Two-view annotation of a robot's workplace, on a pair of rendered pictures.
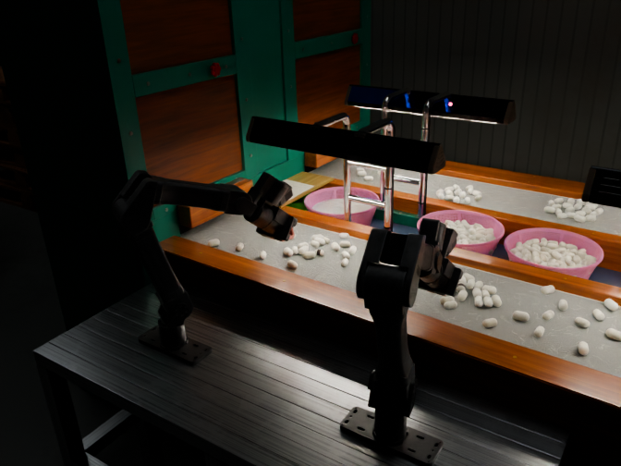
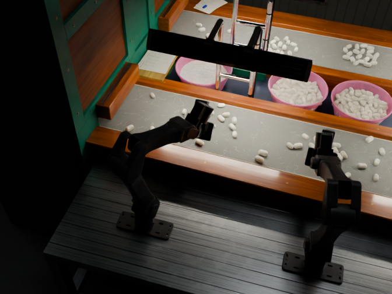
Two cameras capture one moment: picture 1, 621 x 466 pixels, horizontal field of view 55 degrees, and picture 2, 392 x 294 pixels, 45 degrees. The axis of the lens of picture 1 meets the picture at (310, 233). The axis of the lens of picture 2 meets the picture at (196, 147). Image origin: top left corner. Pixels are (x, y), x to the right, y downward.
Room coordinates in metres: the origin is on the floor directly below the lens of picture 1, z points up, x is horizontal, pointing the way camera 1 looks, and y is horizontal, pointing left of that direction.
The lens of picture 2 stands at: (0.28, 0.50, 2.09)
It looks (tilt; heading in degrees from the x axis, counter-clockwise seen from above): 47 degrees down; 341
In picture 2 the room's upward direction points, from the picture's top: 1 degrees clockwise
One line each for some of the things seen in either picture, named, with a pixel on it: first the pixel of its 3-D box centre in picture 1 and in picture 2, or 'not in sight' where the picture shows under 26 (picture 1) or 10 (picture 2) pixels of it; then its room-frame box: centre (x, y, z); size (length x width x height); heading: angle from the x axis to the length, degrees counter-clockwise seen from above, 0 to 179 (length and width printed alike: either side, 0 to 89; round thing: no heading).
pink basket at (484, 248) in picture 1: (458, 239); (296, 94); (1.68, -0.47, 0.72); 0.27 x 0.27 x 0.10
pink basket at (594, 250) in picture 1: (550, 261); (359, 107); (1.51, -0.69, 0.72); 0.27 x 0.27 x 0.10
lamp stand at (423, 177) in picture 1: (413, 156); (253, 27); (2.00, -0.37, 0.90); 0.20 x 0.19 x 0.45; 54
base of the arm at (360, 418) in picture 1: (390, 421); (314, 262); (0.90, -0.14, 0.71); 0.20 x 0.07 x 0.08; 56
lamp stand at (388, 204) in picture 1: (354, 191); (231, 77); (1.68, -0.14, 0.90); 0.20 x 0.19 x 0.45; 54
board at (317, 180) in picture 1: (292, 188); (160, 57); (2.07, 0.06, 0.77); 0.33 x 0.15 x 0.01; 144
